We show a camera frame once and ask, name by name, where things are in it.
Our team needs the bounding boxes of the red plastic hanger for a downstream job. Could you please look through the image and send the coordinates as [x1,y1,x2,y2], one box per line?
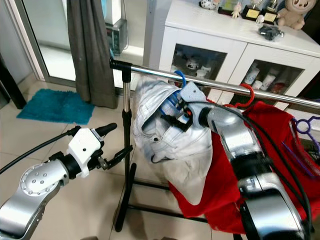
[222,82,255,110]

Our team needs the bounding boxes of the metal clothes rack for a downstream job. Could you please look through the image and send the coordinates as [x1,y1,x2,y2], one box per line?
[109,57,320,233]

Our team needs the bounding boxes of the black white ball ornament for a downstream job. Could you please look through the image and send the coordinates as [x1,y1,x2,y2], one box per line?
[200,0,221,11]

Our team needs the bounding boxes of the black cabinet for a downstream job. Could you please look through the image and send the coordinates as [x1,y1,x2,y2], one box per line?
[0,60,27,110]

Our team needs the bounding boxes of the beige plush toy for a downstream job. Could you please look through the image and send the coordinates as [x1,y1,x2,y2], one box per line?
[276,0,308,30]

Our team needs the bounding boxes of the teal floor mat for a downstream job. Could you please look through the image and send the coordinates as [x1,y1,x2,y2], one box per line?
[16,88,96,125]

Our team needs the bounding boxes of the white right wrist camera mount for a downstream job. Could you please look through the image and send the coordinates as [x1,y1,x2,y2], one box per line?
[181,81,207,107]

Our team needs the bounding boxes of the white beige garment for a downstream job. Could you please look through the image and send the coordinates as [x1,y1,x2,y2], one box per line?
[131,77,215,206]

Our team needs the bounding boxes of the black plastic bag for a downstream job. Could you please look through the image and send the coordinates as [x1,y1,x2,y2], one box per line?
[259,25,285,42]

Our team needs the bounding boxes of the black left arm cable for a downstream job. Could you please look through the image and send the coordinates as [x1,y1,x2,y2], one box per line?
[0,126,81,176]

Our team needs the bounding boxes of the small cream figurine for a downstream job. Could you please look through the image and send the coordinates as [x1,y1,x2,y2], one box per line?
[231,2,242,20]

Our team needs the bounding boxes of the dark trophy gold plaque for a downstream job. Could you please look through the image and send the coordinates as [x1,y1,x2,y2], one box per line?
[217,0,236,16]
[241,4,262,21]
[260,0,280,25]

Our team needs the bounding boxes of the grey wall-mounted box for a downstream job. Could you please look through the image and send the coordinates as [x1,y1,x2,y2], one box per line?
[111,19,128,56]

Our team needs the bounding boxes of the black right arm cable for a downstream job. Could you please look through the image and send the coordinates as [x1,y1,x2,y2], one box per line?
[195,100,312,240]

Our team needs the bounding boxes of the plain red polo shirt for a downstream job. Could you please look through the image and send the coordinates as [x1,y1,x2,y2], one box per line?
[167,100,320,236]

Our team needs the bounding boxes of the grey curtain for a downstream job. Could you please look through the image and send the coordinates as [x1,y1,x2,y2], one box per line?
[66,0,118,110]

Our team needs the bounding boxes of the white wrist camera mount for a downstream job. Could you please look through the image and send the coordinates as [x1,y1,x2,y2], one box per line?
[181,81,207,107]
[67,127,106,178]

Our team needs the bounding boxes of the blue plastic hanger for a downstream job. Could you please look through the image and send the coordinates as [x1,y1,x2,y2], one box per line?
[166,69,188,115]

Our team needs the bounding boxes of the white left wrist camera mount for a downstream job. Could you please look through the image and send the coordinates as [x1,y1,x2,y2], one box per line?
[67,127,106,178]

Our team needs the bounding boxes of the aluminium sliding glass door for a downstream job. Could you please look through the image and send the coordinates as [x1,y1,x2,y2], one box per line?
[10,0,156,91]

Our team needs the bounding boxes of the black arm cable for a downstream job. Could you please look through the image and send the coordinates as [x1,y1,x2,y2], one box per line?
[195,100,312,240]
[0,126,81,176]

